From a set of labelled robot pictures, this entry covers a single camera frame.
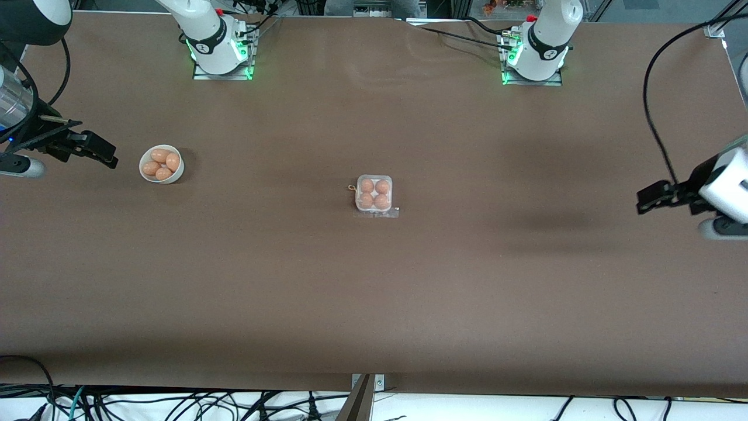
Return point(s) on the aluminium frame post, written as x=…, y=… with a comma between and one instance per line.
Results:
x=720, y=26

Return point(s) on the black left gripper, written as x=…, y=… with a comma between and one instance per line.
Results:
x=688, y=189

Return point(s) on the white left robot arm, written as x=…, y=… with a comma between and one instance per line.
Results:
x=546, y=47

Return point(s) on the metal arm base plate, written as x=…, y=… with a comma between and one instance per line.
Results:
x=245, y=70
x=555, y=80

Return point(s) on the brown egg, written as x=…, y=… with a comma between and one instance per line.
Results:
x=366, y=200
x=382, y=186
x=160, y=155
x=173, y=161
x=381, y=202
x=163, y=173
x=366, y=186
x=151, y=168

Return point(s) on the clear tape strip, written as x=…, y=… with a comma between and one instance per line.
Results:
x=393, y=214

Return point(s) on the small metal bracket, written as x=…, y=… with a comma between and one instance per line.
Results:
x=380, y=383

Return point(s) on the white round bowl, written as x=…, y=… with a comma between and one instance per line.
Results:
x=176, y=174

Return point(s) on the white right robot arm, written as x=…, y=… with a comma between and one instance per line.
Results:
x=210, y=35

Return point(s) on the clear plastic egg box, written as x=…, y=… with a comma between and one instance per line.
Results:
x=374, y=193

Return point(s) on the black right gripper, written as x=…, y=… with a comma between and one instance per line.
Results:
x=51, y=139

